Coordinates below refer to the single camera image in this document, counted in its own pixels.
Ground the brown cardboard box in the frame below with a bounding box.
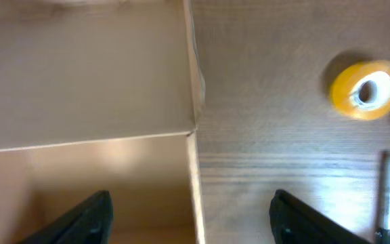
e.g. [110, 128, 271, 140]
[0, 0, 206, 243]

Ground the black permanent marker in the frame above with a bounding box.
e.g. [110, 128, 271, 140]
[375, 151, 390, 244]

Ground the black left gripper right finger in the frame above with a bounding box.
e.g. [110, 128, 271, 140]
[269, 189, 369, 244]

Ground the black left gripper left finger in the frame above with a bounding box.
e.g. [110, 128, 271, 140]
[20, 190, 113, 244]

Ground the yellow tape roll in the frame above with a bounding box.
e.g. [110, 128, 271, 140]
[329, 60, 390, 121]

